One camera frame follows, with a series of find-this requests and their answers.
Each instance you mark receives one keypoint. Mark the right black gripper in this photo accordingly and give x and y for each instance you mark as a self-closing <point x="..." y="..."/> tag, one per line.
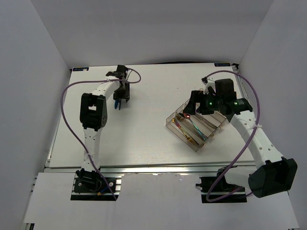
<point x="198" y="97"/>

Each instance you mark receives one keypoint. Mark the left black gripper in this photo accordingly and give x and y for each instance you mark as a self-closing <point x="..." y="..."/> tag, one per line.
<point x="124" y="96"/>

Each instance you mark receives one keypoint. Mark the black knife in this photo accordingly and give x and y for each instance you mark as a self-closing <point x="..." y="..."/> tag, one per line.
<point x="212" y="121"/>

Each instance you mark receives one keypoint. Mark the black spoon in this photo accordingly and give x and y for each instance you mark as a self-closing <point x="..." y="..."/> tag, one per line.
<point x="187" y="124"/>

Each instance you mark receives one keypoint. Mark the gold fork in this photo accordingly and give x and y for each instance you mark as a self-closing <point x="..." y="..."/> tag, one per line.
<point x="185" y="133"/>

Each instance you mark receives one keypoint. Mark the iridescent purple spoon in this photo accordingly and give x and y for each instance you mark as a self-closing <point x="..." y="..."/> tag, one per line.
<point x="195" y="126"/>

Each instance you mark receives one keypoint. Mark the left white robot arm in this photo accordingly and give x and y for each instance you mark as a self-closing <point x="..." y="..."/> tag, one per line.
<point x="93" y="117"/>

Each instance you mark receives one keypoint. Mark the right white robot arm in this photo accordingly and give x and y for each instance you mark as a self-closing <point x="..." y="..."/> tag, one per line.
<point x="274" y="173"/>

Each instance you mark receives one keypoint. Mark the clear four-slot utensil organizer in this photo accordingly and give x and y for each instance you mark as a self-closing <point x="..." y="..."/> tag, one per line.
<point x="188" y="137"/>

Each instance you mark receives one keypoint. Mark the right blue corner sticker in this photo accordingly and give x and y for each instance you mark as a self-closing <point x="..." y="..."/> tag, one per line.
<point x="222" y="64"/>

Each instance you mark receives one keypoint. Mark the blue corner sticker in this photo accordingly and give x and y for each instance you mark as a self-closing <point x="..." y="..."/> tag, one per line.
<point x="222" y="64"/>
<point x="80" y="69"/>

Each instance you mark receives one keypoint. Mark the left blue corner sticker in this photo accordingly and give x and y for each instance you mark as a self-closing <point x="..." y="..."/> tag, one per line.
<point x="80" y="69"/>

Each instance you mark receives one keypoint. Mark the aluminium table rail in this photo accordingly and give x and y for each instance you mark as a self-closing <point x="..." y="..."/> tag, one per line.
<point x="200" y="169"/>

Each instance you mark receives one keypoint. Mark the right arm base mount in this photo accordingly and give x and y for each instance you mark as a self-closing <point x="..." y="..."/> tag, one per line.
<point x="222" y="188"/>

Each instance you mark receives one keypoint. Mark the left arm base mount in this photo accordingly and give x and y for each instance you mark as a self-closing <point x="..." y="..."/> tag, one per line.
<point x="84" y="190"/>

